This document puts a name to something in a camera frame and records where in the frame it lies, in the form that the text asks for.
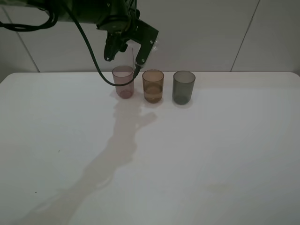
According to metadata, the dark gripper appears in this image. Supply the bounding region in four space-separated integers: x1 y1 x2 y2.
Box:
96 7 140 61

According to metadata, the clear plastic water bottle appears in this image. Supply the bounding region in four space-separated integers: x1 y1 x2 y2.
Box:
150 39 159 53

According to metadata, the dark robot arm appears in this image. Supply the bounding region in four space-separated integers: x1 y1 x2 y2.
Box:
0 0 140 61

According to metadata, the pink translucent cup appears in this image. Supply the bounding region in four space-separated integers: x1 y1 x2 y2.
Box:
112 66 135 99

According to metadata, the amber translucent cup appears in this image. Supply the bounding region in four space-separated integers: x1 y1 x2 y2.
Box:
142 69 164 104

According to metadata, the grey translucent cup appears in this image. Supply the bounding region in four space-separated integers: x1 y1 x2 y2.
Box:
172 71 195 105

